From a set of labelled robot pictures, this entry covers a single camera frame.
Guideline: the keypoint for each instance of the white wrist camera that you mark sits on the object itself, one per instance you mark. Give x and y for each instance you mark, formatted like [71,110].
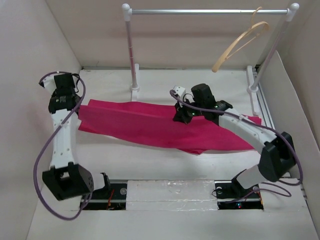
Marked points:
[179,91]
[48,83]

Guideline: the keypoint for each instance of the aluminium rail right side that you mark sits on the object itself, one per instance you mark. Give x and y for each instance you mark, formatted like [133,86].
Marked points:
[268,122]

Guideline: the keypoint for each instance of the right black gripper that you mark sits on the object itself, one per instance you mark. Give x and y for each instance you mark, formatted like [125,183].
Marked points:
[181,114]

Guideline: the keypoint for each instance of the beige wooden clothes hanger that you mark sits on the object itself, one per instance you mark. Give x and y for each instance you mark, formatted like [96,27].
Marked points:
[254,30]

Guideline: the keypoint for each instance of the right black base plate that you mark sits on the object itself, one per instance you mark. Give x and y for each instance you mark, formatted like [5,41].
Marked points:
[229,199]

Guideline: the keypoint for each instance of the white clothes rack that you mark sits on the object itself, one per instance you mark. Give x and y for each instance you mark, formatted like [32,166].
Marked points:
[253,81]

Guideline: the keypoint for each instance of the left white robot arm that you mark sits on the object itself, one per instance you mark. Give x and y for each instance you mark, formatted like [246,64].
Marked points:
[66,178]

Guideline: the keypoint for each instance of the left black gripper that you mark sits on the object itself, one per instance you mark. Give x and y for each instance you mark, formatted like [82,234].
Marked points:
[54,95]

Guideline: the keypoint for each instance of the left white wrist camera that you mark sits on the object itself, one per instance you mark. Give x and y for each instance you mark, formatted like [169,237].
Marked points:
[48,83]

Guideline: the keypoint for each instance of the pink trousers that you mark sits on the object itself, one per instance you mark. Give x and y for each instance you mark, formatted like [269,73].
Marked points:
[153,125]

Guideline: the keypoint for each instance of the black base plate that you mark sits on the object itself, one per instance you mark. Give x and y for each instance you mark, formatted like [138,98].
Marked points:
[109,200]
[229,199]

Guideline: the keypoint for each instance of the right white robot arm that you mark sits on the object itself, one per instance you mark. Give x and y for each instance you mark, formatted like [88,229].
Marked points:
[277,154]

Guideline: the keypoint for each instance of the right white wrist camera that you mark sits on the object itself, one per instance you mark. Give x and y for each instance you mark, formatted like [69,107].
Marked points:
[179,91]

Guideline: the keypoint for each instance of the white foam block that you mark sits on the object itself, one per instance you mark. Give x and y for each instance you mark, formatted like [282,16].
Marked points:
[171,195]

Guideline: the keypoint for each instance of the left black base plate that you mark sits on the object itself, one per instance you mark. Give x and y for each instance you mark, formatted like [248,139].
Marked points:
[109,200]

